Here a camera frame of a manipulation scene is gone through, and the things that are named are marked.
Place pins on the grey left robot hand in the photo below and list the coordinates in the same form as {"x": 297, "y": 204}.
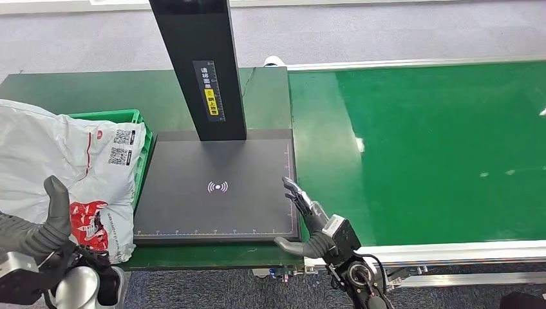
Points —
{"x": 55, "y": 213}

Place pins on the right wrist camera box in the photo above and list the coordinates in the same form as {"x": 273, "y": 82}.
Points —
{"x": 343, "y": 236}

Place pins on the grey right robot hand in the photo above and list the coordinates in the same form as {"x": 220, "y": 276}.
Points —
{"x": 315, "y": 226}

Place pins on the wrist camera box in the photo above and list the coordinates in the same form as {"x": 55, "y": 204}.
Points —
{"x": 21, "y": 277}
{"x": 343, "y": 236}

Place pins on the green plastic crate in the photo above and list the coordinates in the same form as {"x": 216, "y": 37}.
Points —
{"x": 143, "y": 170}

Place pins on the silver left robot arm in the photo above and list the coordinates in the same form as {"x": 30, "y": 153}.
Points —
{"x": 79, "y": 288}

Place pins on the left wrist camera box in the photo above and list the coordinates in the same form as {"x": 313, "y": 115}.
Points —
{"x": 21, "y": 277}

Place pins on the dark object on floor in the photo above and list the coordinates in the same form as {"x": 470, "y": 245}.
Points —
{"x": 524, "y": 302}

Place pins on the white courier bag package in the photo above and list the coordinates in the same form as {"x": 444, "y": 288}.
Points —
{"x": 51, "y": 145}

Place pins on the green conveyor belt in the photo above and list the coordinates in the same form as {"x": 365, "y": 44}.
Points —
{"x": 426, "y": 162}

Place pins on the aluminium conveyor frame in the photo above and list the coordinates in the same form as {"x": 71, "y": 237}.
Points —
{"x": 469, "y": 251}

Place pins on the black inbound scanner machine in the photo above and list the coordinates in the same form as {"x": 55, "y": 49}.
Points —
{"x": 213, "y": 204}

